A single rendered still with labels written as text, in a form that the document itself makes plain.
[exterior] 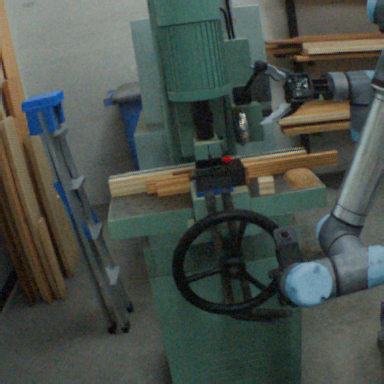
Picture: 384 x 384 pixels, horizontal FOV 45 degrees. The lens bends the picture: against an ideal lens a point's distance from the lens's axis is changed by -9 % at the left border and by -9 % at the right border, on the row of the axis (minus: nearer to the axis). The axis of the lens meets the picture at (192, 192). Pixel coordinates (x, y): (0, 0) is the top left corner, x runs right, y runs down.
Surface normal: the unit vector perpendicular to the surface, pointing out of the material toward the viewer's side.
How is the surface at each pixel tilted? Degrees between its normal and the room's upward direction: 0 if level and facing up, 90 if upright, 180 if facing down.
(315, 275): 62
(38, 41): 90
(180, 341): 90
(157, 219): 90
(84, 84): 90
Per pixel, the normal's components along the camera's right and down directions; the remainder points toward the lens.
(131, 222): 0.08, 0.35
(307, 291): -0.06, -0.13
